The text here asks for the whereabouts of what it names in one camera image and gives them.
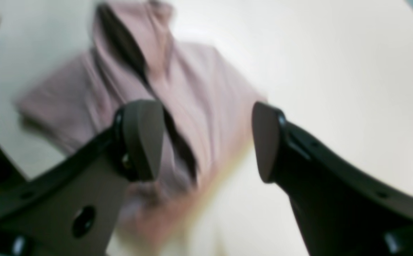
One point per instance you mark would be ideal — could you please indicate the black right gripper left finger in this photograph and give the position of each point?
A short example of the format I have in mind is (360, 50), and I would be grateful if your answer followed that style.
(72, 209)

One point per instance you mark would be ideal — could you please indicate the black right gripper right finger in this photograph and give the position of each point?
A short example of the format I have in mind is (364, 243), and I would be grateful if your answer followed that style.
(340, 210)

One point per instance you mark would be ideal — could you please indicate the mauve t-shirt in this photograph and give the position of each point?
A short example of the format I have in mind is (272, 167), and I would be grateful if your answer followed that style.
(207, 107)

